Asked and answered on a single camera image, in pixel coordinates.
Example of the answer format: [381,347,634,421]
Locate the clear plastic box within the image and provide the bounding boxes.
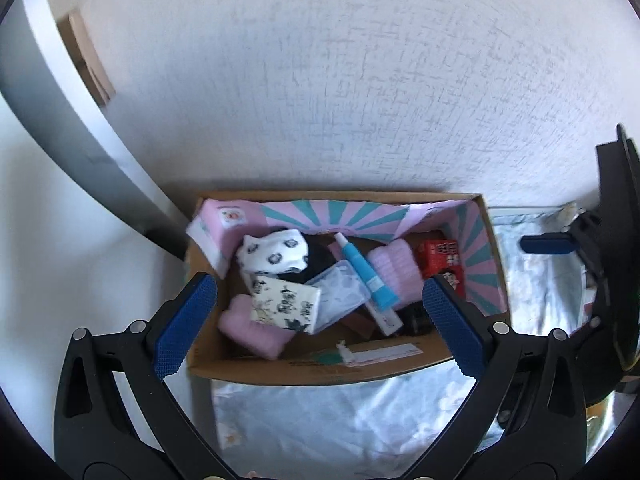
[305,259,368,333]

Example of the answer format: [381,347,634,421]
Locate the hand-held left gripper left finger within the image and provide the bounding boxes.
[52,271,236,480]

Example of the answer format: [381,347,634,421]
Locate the floral printed packet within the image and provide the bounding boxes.
[250,275,322,336]

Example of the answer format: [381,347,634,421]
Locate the white panda print sock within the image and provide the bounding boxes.
[236,230,311,286]

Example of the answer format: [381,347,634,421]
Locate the black scrunchie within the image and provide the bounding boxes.
[295,232,341,283]

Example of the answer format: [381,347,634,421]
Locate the pink ribbed wristbands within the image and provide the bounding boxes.
[366,239,425,306]

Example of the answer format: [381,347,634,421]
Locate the blue tube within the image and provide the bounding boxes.
[334,232,401,312]

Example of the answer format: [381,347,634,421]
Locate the pink printed cardboard box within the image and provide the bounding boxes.
[184,190,513,387]

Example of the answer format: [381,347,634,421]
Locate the blue floral cloth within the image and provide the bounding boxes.
[210,205,606,466]

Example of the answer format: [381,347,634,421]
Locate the white lip balm stick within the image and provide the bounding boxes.
[369,302,403,337]

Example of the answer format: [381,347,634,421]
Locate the brown cardboard piece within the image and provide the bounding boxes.
[57,10,117,107]

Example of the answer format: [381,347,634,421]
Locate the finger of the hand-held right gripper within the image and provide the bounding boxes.
[519,232,578,257]

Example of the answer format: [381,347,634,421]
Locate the pink fluffy scrunchie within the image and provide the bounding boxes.
[217,294,291,361]

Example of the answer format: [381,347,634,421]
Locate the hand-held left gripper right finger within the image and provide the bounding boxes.
[415,274,587,480]

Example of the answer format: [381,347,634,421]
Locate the grey door frame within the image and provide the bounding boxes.
[0,0,193,261]

